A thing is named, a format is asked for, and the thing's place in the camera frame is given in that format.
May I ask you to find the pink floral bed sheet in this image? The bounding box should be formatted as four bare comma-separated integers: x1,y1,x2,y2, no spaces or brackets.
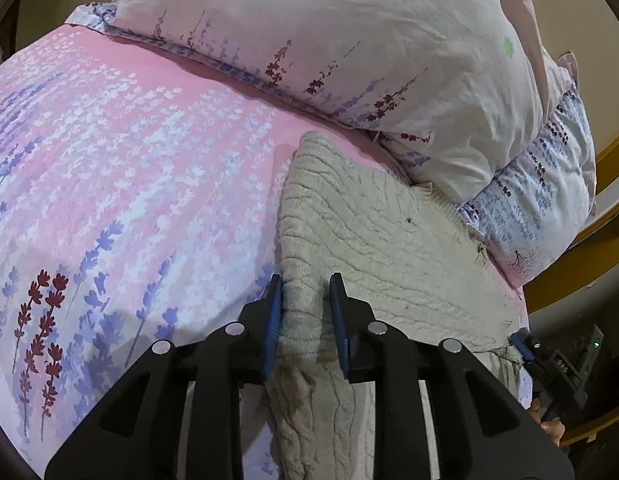
0,25,534,480

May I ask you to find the yellow wooden bed frame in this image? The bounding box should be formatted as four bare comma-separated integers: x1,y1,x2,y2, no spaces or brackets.
522,125,619,448

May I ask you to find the white lavender-print pillow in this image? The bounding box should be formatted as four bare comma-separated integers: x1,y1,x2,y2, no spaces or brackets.
66,0,576,202

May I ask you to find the person's right hand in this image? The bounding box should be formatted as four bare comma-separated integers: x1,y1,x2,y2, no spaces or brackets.
528,394,568,447

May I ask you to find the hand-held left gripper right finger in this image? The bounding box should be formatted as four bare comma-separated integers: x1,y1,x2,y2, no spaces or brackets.
329,273,575,480

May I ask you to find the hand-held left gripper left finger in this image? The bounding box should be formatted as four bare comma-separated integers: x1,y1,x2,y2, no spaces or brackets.
44,274,283,480

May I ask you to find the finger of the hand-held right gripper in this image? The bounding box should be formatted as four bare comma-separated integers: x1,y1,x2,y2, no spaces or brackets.
508,329,540,364

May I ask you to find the cream cable-knit sweater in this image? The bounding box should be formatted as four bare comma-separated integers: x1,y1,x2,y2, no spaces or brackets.
263,131,528,480

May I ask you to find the blue floral pillow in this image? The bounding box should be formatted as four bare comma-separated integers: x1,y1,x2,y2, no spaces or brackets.
459,79,598,287

